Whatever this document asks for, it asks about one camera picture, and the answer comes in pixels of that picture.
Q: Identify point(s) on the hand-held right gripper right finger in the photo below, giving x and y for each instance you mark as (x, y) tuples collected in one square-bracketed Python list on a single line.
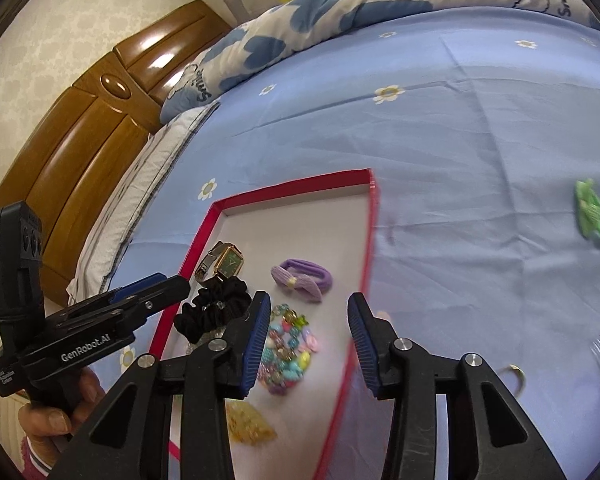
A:
[(362, 345)]

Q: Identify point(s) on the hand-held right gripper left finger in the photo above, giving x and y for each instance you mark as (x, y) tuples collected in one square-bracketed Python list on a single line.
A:
[(257, 345)]

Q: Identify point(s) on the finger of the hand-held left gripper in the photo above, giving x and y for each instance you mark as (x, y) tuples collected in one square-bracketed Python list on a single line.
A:
[(165, 295), (140, 285)]

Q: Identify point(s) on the black fabric scrunchie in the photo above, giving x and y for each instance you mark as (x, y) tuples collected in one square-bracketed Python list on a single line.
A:
[(215, 300)]

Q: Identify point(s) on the gold green-faced wristwatch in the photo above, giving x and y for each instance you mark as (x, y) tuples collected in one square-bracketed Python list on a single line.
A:
[(228, 262)]

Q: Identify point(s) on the yellow hair claw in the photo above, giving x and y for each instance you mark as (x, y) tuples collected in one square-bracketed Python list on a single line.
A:
[(250, 425)]

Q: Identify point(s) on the red cardboard box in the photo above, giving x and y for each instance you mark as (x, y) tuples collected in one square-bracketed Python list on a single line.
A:
[(305, 220)]

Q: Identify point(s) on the person's left forearm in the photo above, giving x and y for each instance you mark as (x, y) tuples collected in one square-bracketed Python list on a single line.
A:
[(35, 460)]

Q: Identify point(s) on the person's left hand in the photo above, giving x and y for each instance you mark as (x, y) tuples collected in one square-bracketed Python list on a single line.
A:
[(50, 420)]

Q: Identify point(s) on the grey white pillow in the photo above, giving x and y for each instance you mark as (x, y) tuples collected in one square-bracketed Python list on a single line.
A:
[(145, 175)]

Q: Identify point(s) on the wooden headboard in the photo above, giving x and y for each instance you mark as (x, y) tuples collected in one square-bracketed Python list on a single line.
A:
[(80, 150)]

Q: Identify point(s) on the green small hair clip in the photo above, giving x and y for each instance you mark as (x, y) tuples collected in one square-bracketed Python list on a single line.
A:
[(592, 210)]

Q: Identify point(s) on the white blue heart duvet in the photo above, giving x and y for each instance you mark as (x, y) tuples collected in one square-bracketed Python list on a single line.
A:
[(330, 5)]

